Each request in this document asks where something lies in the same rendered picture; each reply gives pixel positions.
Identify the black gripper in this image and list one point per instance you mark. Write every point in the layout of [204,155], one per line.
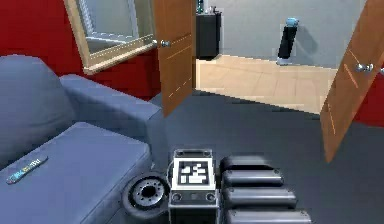
[146,193]

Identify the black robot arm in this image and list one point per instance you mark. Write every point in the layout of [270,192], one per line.
[233,190]

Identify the blue grey sofa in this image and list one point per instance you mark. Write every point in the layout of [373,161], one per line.
[76,150]

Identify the dark remote control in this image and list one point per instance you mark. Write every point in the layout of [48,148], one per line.
[26,170]

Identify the brown wooden room door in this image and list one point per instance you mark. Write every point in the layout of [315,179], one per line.
[175,53]
[350,90]

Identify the silver round door knob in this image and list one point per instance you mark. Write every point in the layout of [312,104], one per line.
[364,67]
[164,43]

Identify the black cabinet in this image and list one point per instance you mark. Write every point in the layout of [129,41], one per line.
[208,35]

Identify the gold framed wall mirror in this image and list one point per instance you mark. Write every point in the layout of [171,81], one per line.
[110,33]

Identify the black post with blue top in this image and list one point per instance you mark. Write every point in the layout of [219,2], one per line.
[287,41]

